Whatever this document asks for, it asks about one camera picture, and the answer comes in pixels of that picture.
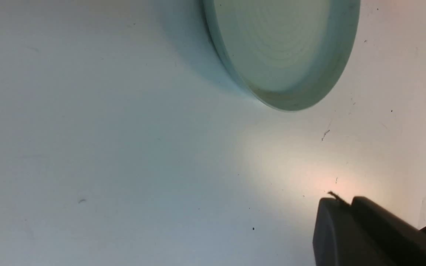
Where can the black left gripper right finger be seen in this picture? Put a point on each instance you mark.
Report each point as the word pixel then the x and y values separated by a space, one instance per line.
pixel 399 241

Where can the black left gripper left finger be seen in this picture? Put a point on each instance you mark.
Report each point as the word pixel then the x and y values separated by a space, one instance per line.
pixel 338 240

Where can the light green round plate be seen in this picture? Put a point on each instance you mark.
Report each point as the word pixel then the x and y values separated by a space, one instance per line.
pixel 289 54

